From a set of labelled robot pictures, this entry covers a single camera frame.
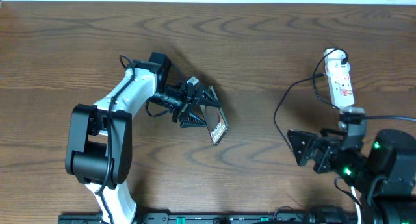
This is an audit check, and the white USB charger plug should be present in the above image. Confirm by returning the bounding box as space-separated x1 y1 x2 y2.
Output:
324 48 348 65

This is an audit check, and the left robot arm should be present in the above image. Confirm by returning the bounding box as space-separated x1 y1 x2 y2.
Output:
58 52 229 223

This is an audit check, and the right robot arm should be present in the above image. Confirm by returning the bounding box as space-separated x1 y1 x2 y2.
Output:
287 129 415 223

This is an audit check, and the left camera black cable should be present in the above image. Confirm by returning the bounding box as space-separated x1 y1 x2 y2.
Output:
94 54 137 224

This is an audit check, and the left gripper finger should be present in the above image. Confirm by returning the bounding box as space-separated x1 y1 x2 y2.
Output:
196 86 221 108
179 112 207 128

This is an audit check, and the white power strip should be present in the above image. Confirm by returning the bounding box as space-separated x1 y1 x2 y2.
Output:
325 59 355 108

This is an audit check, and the black USB charging cable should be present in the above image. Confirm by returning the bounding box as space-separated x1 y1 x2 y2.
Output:
273 48 350 153

